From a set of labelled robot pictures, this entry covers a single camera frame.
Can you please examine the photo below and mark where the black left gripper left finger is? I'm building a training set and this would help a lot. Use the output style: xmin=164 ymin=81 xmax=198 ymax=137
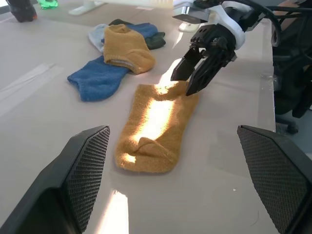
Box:
xmin=0 ymin=125 xmax=111 ymax=234

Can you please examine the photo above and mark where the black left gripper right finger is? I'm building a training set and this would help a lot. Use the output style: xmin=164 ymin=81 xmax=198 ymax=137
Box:
xmin=237 ymin=125 xmax=312 ymax=234

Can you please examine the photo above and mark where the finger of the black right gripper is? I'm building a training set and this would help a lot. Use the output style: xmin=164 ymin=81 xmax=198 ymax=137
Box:
xmin=185 ymin=50 xmax=231 ymax=97
xmin=170 ymin=47 xmax=205 ymax=81

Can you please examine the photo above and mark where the mustard yellow sock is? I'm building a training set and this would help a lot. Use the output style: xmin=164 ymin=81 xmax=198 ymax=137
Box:
xmin=103 ymin=24 xmax=156 ymax=74
xmin=114 ymin=80 xmax=199 ymax=175

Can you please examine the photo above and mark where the dark green sock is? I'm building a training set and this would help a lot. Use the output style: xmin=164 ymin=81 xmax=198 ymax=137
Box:
xmin=108 ymin=19 xmax=134 ymax=27
xmin=145 ymin=31 xmax=167 ymax=51

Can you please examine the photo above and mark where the folded mustard yellow sock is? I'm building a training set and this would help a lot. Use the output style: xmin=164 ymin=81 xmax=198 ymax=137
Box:
xmin=103 ymin=24 xmax=156 ymax=74

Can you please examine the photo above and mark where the large blue sock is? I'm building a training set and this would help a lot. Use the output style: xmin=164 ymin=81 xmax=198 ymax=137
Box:
xmin=67 ymin=55 xmax=130 ymax=102

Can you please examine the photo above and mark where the pale blue sock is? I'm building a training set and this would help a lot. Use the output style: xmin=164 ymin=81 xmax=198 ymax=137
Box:
xmin=87 ymin=23 xmax=109 ymax=53

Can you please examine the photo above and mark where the small white desk foot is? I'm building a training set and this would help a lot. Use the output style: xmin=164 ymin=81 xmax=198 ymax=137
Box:
xmin=178 ymin=22 xmax=198 ymax=33

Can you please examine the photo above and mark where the black office chair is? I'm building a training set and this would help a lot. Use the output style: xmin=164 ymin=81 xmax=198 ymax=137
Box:
xmin=271 ymin=4 xmax=312 ymax=134

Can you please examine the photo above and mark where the green plastic object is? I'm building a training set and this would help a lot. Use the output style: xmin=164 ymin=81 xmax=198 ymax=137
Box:
xmin=37 ymin=0 xmax=59 ymax=10

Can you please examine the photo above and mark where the black and orange device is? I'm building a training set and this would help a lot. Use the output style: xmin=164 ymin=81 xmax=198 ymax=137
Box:
xmin=5 ymin=0 xmax=38 ymax=23

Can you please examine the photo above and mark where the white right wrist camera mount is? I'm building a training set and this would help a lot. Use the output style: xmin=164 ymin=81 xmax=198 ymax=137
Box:
xmin=172 ymin=0 xmax=246 ymax=51

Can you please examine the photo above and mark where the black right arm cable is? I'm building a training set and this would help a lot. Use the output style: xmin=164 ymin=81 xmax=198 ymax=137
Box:
xmin=252 ymin=0 xmax=283 ymax=47

